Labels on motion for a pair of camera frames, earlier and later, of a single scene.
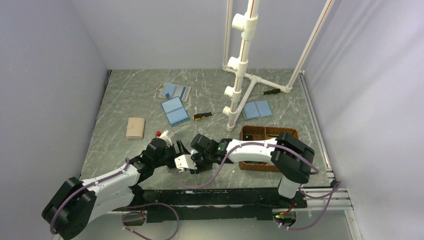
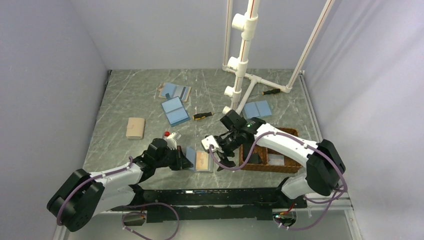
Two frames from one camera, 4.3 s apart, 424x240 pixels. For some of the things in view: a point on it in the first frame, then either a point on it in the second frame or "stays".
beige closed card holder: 135,128 stays
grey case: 175,90 stays
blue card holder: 174,110 stays
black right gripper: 199,168 → 224,160
